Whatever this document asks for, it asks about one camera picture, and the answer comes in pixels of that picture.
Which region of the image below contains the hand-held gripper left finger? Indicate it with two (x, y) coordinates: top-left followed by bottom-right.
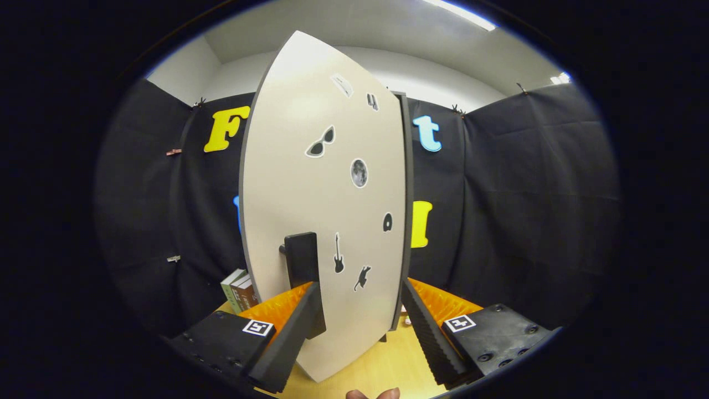
(166, 282), (322, 395)

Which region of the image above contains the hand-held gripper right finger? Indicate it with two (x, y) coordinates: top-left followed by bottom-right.
(400, 278), (561, 391)

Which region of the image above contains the black door handle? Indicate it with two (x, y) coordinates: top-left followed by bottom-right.
(279, 232), (327, 340)

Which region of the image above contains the beige cabinet door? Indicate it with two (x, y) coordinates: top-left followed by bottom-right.
(239, 30), (408, 383)

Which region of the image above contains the green book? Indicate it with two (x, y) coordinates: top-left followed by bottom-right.
(220, 269), (247, 315)

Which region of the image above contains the black backdrop cloth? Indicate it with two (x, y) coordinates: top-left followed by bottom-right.
(94, 78), (620, 339)

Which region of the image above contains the dark grey cabinet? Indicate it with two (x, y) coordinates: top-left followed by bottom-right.
(391, 91), (415, 332)

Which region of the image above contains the ceiling light strip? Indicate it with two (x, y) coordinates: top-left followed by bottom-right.
(424, 0), (497, 32)

